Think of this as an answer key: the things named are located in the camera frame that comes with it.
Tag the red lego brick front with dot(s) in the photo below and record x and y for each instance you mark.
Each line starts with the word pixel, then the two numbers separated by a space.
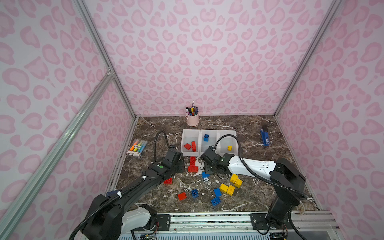
pixel 182 196

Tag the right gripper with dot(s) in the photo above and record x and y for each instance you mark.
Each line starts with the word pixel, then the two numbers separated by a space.
pixel 206 169

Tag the blue box cutter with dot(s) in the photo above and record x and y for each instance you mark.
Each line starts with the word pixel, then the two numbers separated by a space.
pixel 265 135

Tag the blue flat lego front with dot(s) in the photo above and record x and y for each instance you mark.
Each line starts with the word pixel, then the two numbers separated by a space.
pixel 215 201

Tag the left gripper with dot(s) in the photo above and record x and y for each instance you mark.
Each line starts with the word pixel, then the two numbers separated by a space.
pixel 182 165

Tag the pink pen cup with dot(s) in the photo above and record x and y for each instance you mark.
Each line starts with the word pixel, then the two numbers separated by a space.
pixel 192 115

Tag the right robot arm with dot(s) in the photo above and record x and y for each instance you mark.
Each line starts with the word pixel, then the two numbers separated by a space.
pixel 288 182

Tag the yellow lego pair right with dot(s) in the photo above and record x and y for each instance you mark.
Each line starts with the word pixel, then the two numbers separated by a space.
pixel 236 180

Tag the highlighter marker pack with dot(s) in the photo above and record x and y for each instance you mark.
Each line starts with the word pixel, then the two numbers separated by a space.
pixel 137 148

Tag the yellow lego pair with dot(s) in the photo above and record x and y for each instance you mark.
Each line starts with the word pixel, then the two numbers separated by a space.
pixel 236 180
pixel 229 190

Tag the yellow lego pair front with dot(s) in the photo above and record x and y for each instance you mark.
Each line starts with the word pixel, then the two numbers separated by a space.
pixel 229 190

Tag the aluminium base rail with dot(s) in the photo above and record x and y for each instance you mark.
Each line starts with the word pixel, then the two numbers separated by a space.
pixel 312 225

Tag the blue small lego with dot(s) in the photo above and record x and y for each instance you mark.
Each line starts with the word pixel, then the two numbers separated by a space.
pixel 217 192

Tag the blue lego brick front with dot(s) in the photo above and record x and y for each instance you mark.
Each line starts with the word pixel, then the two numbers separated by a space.
pixel 195 193

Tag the white middle bin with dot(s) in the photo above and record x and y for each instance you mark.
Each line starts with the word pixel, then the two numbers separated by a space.
pixel 202 145

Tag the blue lego centre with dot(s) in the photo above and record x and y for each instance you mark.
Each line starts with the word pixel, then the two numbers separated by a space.
pixel 204 175

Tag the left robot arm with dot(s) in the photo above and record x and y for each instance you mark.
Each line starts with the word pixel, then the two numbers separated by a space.
pixel 129 195

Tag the blue notebook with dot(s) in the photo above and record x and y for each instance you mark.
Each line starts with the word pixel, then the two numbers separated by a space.
pixel 108 194

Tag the white left bin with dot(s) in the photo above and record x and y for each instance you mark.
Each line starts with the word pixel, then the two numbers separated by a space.
pixel 188 136

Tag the blue lego brick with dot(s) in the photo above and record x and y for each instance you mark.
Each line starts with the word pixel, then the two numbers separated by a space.
pixel 206 137
pixel 195 193

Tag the red long lego brick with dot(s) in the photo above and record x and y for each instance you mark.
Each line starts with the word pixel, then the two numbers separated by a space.
pixel 194 146

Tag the white right bin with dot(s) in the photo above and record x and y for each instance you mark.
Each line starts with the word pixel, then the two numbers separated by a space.
pixel 227 141

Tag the red lego brick cluster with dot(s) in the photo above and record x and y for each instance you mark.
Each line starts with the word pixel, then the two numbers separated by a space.
pixel 192 168

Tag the white bin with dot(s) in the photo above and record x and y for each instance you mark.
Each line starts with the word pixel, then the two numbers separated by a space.
pixel 227 141
pixel 202 145
pixel 188 136

